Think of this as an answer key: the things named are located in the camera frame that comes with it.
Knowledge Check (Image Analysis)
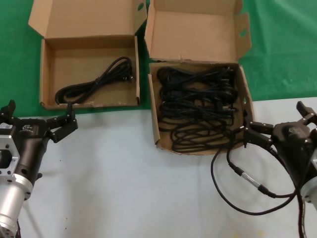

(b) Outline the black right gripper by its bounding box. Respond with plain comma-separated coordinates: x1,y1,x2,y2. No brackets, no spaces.
242,101,317,189

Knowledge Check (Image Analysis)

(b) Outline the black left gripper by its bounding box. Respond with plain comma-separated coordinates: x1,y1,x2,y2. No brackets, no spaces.
0,100,79,185

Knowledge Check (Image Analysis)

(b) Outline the black power cable with plug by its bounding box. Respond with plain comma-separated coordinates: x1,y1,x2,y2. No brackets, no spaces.
54,56,136,105

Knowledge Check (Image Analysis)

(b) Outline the shallow open cardboard box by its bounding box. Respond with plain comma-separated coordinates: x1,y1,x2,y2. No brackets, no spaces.
28,0,147,110

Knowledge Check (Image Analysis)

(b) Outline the torn open cardboard box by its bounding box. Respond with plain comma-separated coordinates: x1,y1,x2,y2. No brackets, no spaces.
144,0,256,156

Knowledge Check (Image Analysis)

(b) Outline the green cloth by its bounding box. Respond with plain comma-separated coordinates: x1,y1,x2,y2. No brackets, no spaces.
0,0,317,119

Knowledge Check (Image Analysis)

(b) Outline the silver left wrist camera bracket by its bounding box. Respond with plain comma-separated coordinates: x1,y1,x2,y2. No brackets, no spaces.
0,127,20,185

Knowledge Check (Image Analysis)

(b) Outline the loose black cable coil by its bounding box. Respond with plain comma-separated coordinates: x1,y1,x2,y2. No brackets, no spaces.
158,115,247,154

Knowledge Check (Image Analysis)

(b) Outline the black cable with silver connector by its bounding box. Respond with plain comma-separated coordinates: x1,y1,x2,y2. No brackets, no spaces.
210,142,307,216

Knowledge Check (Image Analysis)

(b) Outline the dark right arm cable harness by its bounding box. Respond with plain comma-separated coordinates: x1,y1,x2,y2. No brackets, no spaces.
298,195,310,238

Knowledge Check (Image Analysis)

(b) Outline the dark arm cable harness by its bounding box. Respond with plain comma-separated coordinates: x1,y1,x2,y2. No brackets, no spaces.
14,219,22,238
298,195,310,238

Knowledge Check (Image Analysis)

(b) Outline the tied black cable bundle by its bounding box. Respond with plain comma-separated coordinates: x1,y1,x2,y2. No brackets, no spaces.
157,65,236,87
159,85,240,119

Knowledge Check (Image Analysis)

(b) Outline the dark left arm cable harness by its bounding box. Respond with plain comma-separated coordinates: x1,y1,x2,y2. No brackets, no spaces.
14,219,22,238

